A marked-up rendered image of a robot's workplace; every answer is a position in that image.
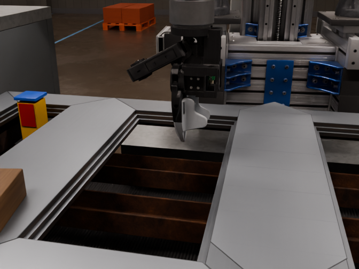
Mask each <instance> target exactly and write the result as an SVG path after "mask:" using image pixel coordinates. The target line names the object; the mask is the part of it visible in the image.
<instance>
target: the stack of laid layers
mask: <svg viewBox="0 0 359 269"><path fill-rule="evenodd" d="M68 107H69V106H64V105H48V104H46V111H47V116H57V115H58V114H60V113H61V112H63V111H64V110H65V109H67V108H68ZM17 116H19V112H18V105H17V103H16V104H14V105H13V106H11V107H9V108H7V109H5V110H4V111H2V112H0V127H1V126H2V125H4V124H5V123H7V122H9V121H11V120H12V119H14V118H16V117H17ZM237 118H238V117H228V116H213V115H210V118H209V120H207V125H206V126H205V128H219V129H230V133H229V137H228V142H227V146H226V149H225V153H224V157H223V161H222V165H221V169H220V173H219V176H218V180H217V184H216V189H215V193H214V196H213V200H212V205H211V208H210V212H209V216H208V220H207V224H206V228H205V232H204V236H203V239H202V243H201V247H200V251H199V256H198V260H197V261H198V262H203V263H204V264H205V265H207V266H208V267H209V268H210V269H242V268H241V267H239V266H238V265H237V264H236V263H235V262H233V261H232V260H231V259H230V258H229V257H228V256H226V255H225V254H224V253H223V252H222V251H220V250H219V249H218V248H217V247H216V246H214V245H213V244H212V243H211V242H210V239H211V236H212V231H213V227H214V222H215V217H216V213H217V208H218V203H219V200H220V195H221V190H222V186H223V181H224V176H225V172H226V169H227V164H228V159H229V155H230V150H231V145H232V141H233V136H234V133H235V128H236V123H237ZM139 123H153V124H168V125H174V122H173V114H172V113H166V112H150V111H141V110H135V111H134V112H133V113H132V114H131V115H130V117H129V118H128V119H127V120H126V121H125V122H124V123H123V124H122V125H121V126H120V127H119V128H118V130H117V131H116V132H115V133H114V134H113V135H112V136H111V137H110V139H109V140H108V141H107V142H106V143H105V144H104V145H103V146H102V147H101V148H100V149H99V150H98V152H97V153H96V154H95V155H94V156H93V157H92V158H91V159H90V160H89V161H88V162H87V163H86V164H85V166H84V167H83V168H82V169H81V170H80V171H79V172H78V173H77V174H76V175H75V176H74V177H73V179H72V180H71V181H70V182H69V183H68V184H67V185H66V186H65V187H64V188H63V189H62V190H61V191H60V193H59V194H58V195H57V196H56V197H55V198H54V199H53V200H52V201H51V202H50V203H49V204H48V206H47V207H46V208H45V209H44V210H43V211H42V212H41V213H40V214H39V215H38V216H37V217H36V218H35V220H34V221H33V222H32V223H31V224H30V225H29V226H28V227H27V228H26V229H25V230H24V231H23V232H22V234H21V235H20V236H19V237H18V238H25V239H33V240H41V241H42V240H43V238H44V237H45V236H46V235H47V234H48V232H49V231H50V230H51V229H52V228H53V226H54V225H55V224H56V222H57V221H58V220H59V219H60V218H61V217H62V215H63V214H64V213H65V212H66V210H67V209H68V208H69V207H70V206H71V205H72V203H73V202H74V201H75V200H76V199H77V197H78V196H79V195H80V194H81V193H82V191H83V190H84V189H85V188H86V187H87V185H88V184H89V183H90V182H91V181H92V179H93V178H94V177H95V175H96V174H97V173H98V172H99V171H100V169H101V168H102V167H103V166H104V165H105V163H106V162H107V161H108V160H109V159H110V157H111V156H112V155H113V154H114V153H115V151H116V150H117V149H118V148H119V147H120V145H121V144H122V143H123V142H124V141H125V139H126V138H127V137H128V136H129V135H130V133H131V132H132V131H133V129H134V128H135V127H136V126H137V125H138V124H139ZM314 127H315V131H316V136H317V140H318V144H319V148H320V151H321V155H322V159H323V163H324V168H325V172H326V176H327V179H328V182H329V187H330V191H331V195H332V199H333V203H334V207H335V211H336V214H337V219H338V223H339V227H340V231H341V235H342V239H343V242H344V246H345V251H346V255H347V259H346V260H344V261H343V262H341V263H339V264H337V265H336V266H334V267H332V268H330V269H355V266H354V262H353V258H352V254H351V252H350V247H349V244H348V240H347V236H346V232H345V228H344V224H343V221H342V218H341V213H340V210H339V206H338V202H337V198H336V195H335V191H334V187H333V183H332V179H331V176H330V172H329V168H328V165H327V161H326V157H325V154H324V149H323V146H322V142H321V138H320V136H328V137H343V138H357V139H359V125H345V124H330V123H315V122H314Z"/></svg>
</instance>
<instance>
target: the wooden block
mask: <svg viewBox="0 0 359 269"><path fill-rule="evenodd" d="M26 195H27V193H26V186H25V179H24V173H23V169H6V168H0V232H1V231H2V229H3V228H4V227H5V225H6V224H7V222H8V221H9V220H10V218H11V217H12V215H13V214H14V212H15V211H16V210H17V208H18V206H19V205H20V203H21V202H22V201H23V199H24V198H25V196H26Z"/></svg>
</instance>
